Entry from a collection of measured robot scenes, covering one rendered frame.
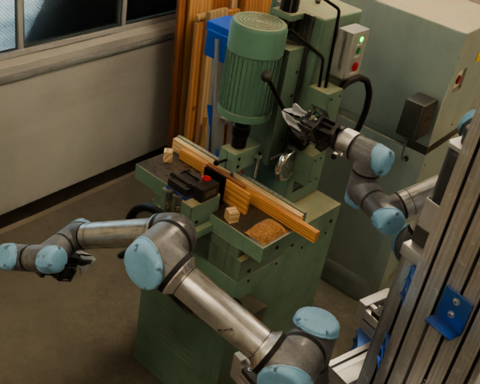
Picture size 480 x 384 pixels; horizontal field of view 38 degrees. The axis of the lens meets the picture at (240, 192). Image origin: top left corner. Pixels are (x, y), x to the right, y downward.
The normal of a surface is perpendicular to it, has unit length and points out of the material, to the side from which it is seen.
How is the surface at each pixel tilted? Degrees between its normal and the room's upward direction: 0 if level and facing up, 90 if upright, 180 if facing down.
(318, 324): 7
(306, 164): 90
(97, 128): 90
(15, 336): 0
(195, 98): 88
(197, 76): 88
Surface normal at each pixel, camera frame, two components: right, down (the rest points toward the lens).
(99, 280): 0.15, -0.83
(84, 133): 0.77, 0.44
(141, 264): -0.55, 0.33
